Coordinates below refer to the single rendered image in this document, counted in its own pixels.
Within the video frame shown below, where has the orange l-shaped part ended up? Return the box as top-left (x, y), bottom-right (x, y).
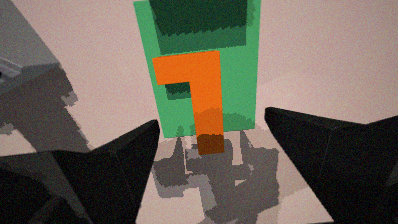
top-left (152, 50), bottom-right (224, 155)

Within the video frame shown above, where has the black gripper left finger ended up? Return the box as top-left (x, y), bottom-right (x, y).
top-left (0, 119), bottom-right (160, 224)

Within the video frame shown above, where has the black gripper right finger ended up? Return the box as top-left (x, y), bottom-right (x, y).
top-left (264, 107), bottom-right (398, 222)

